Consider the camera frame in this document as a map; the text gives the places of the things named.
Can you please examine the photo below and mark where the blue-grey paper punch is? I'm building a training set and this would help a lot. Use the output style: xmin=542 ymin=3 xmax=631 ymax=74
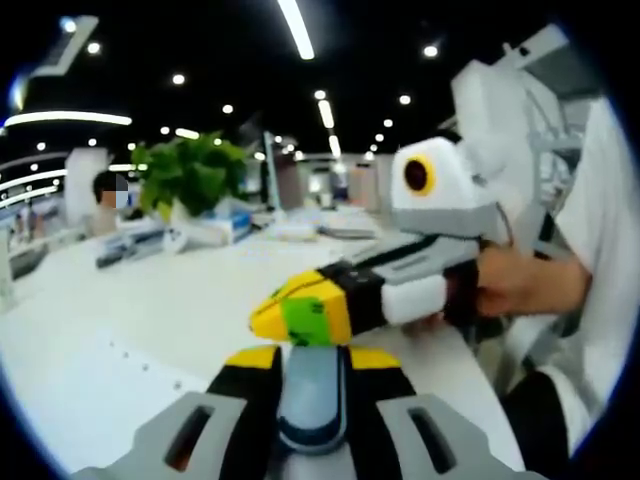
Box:
xmin=275 ymin=344 xmax=350 ymax=455

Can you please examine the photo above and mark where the green potted plant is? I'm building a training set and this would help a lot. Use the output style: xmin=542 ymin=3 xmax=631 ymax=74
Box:
xmin=130 ymin=130 xmax=252 ymax=222

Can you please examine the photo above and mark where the blue and white box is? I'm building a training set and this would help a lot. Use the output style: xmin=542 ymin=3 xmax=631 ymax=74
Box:
xmin=192 ymin=208 xmax=255 ymax=245

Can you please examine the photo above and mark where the stack of blue-white documents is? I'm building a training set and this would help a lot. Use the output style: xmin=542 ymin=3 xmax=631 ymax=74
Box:
xmin=95 ymin=225 xmax=169 ymax=270

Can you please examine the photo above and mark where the straight ceiling light bar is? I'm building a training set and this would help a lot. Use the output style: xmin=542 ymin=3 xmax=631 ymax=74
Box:
xmin=276 ymin=0 xmax=317 ymax=62

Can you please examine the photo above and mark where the white controller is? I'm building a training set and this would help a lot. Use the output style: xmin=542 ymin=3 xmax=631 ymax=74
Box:
xmin=163 ymin=223 xmax=194 ymax=255

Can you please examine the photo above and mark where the dark red board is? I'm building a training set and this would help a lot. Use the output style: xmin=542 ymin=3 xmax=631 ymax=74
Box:
xmin=262 ymin=130 xmax=306 ymax=221

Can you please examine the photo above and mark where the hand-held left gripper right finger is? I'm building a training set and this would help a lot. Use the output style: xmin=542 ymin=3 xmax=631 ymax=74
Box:
xmin=344 ymin=345 xmax=547 ymax=480

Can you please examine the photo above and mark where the person's right hand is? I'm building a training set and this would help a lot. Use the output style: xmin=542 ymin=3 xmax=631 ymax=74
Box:
xmin=472 ymin=247 xmax=594 ymax=321

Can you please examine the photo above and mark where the square ceiling air vent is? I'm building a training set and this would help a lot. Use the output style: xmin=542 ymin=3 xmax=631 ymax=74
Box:
xmin=28 ymin=13 xmax=100 ymax=80

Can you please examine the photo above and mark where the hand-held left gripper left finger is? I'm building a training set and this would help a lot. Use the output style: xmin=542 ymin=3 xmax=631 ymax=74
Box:
xmin=73 ymin=344 xmax=283 ymax=480

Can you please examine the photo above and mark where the operator in white shirt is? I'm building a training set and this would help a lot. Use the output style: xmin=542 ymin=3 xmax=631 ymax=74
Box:
xmin=499 ymin=97 xmax=634 ymax=454

